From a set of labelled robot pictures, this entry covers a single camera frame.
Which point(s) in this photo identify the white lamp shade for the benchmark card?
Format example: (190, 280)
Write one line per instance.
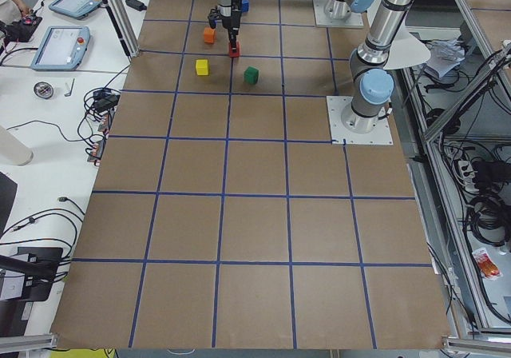
(406, 51)

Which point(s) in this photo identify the green wooden block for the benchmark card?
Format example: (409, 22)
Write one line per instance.
(251, 75)

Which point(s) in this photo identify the white power strip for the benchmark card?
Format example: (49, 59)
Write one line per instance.
(466, 176)

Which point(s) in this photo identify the aluminium frame post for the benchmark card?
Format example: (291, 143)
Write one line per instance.
(123, 27)

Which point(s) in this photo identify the black monitor stand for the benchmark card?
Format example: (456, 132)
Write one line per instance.
(28, 275)

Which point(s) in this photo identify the yellow wooden block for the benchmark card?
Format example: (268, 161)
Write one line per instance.
(202, 67)

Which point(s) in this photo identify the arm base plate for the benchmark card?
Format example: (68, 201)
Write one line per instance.
(347, 128)
(333, 13)

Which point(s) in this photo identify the blue wooden block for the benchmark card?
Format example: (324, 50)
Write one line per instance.
(245, 6)

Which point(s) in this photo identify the red wooden block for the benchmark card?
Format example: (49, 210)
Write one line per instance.
(234, 50)

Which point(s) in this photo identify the red snack packet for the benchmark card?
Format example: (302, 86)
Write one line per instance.
(483, 261)

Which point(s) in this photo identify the teach pendant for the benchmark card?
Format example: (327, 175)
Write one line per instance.
(77, 9)
(62, 48)

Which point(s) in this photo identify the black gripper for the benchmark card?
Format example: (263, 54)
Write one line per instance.
(233, 19)

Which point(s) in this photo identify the lower teach pendant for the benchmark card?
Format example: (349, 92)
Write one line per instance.
(62, 48)

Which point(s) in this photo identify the orange wooden block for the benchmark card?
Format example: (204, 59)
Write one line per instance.
(209, 35)

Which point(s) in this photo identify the upper teach pendant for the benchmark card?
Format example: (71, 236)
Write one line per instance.
(77, 9)

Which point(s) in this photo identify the black power adapter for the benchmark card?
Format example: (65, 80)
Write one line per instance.
(136, 5)

